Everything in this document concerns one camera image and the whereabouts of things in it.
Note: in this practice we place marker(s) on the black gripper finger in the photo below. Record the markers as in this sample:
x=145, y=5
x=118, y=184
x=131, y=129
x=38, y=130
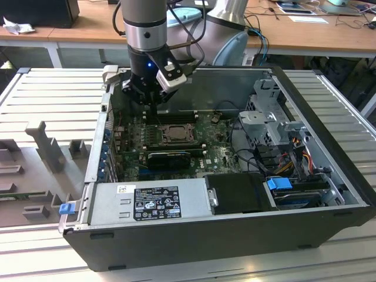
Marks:
x=130, y=88
x=167, y=97

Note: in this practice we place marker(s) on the thin metal locking lever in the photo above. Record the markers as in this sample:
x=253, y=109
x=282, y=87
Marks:
x=159, y=121
x=179, y=143

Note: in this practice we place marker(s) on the silver topped CPU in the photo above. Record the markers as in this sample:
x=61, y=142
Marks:
x=177, y=132

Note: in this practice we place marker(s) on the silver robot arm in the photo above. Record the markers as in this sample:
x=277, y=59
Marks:
x=144, y=20

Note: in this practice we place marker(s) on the black RAM slot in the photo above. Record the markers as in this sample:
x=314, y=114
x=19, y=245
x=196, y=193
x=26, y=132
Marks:
x=176, y=148
x=176, y=145
x=179, y=122
x=179, y=117

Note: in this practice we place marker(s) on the CPU socket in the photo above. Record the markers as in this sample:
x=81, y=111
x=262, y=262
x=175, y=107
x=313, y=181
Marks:
x=194, y=127

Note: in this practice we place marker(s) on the blue expansion slot clip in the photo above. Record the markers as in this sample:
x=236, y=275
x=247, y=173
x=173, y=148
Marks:
x=101, y=174
x=107, y=133
x=105, y=149
x=103, y=161

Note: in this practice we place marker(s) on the grey case latch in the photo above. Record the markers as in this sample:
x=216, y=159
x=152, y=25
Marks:
x=111, y=73

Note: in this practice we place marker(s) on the coin battery holder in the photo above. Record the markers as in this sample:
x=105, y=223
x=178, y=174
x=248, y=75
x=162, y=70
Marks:
x=215, y=118

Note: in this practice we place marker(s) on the black graphics card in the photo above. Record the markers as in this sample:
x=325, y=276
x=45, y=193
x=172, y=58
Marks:
x=167, y=161

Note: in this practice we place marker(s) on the wooden desk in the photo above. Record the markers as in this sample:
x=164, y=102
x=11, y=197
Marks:
x=88, y=23

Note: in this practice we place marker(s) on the green motherboard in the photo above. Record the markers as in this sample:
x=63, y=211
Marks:
x=217, y=152

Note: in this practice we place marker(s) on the silver metal drive cage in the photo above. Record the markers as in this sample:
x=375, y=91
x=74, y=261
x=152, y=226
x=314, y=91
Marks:
x=255, y=120

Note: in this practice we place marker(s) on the black box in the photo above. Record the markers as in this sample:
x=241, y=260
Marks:
x=38, y=11

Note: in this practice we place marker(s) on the grey power supply unit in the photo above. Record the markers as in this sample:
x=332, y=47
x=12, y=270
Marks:
x=111, y=205

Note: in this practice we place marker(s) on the black plastic shroud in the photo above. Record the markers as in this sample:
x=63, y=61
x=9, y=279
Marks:
x=238, y=194

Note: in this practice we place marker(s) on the crumpled white paper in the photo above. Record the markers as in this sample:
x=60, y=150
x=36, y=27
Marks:
x=17, y=28

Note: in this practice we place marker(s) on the grey parts rack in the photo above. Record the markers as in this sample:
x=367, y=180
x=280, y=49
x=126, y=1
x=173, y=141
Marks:
x=35, y=176

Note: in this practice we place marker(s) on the blue case latch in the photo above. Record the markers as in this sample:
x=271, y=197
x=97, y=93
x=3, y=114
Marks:
x=67, y=209

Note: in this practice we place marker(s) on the blue disk carrier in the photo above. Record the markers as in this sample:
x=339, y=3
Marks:
x=279, y=183

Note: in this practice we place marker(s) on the blue white booklet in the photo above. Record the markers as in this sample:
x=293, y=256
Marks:
x=295, y=11

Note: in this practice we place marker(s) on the black PC case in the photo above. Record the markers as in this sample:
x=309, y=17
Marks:
x=205, y=246

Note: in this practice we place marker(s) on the green RAM stick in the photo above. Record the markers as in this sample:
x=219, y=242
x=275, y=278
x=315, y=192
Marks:
x=17, y=196

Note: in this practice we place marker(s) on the white paper sheet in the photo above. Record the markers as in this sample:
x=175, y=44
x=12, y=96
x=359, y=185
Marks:
x=308, y=19

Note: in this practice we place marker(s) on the hard disk drive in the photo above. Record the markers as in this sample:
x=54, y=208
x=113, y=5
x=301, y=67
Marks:
x=296, y=201

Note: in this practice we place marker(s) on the grey laptop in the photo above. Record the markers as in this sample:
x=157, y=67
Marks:
x=343, y=8

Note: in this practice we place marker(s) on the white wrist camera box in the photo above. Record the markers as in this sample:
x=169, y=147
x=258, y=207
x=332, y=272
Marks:
x=173, y=80

